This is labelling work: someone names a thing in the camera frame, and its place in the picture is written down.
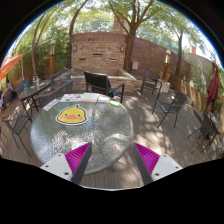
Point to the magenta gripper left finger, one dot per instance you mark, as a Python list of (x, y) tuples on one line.
[(70, 166)]

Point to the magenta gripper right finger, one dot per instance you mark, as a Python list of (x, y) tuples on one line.
[(153, 166)]

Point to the yellow duck mouse pad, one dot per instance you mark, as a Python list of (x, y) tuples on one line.
[(74, 115)]

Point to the round glass patio table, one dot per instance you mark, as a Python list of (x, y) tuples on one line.
[(109, 129)]

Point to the white keyboard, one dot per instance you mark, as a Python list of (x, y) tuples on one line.
[(51, 104)]

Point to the black chair far right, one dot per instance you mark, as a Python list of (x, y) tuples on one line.
[(209, 129)]

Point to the grey chair left foreground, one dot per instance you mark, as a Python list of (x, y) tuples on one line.
[(16, 123)]

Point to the grey mesh chair right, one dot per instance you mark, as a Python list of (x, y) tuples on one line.
[(179, 99)]

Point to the black patio armchair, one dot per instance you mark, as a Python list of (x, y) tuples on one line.
[(99, 83)]

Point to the black metal chair background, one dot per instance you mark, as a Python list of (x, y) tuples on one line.
[(152, 81)]

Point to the folded maroon umbrella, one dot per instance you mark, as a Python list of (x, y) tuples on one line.
[(212, 89)]

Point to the brick outdoor fireplace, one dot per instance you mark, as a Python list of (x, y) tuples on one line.
[(104, 53)]

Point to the orange patio umbrella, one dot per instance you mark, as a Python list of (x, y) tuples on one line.
[(8, 64)]

